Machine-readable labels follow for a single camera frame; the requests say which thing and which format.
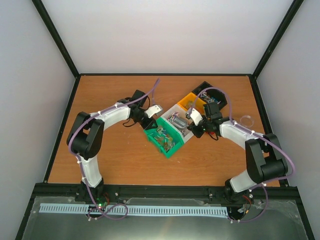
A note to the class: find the orange candy bin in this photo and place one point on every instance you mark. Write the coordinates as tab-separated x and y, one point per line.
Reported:
187	102

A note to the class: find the green candy bin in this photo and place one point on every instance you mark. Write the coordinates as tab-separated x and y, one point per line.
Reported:
165	138

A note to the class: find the left black frame post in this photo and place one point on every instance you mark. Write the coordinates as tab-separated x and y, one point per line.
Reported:
50	26

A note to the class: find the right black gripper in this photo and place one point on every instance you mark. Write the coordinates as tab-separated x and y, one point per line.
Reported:
197	133

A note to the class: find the red jar lid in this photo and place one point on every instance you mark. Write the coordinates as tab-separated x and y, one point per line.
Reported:
213	135

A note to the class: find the metal scoop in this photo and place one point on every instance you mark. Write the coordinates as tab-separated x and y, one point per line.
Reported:
180	123

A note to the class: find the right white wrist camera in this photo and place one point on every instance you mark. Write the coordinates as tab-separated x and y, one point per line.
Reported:
193	114

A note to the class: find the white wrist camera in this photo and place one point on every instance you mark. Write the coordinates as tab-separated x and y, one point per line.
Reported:
153	110
193	114

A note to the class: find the black frame post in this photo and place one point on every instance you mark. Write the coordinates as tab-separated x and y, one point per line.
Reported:
283	26
50	26

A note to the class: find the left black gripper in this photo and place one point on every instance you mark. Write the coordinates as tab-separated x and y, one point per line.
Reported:
153	123

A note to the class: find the right black frame post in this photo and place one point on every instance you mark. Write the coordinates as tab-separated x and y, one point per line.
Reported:
283	26

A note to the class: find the black candy bin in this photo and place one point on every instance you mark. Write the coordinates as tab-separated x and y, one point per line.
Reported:
211	95

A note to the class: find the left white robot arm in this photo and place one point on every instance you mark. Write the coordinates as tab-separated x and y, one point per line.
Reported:
86	135

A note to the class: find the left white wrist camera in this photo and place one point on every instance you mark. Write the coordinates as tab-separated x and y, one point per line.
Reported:
153	110

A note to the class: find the light blue cable duct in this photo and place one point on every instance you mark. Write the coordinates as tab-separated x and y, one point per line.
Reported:
136	210

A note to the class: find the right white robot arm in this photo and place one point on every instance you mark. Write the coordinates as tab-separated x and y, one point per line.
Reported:
263	156

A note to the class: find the white candy bin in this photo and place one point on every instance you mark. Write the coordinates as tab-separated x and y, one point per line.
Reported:
170	114

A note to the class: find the clear plastic jar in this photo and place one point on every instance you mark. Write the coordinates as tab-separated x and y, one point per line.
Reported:
247	121

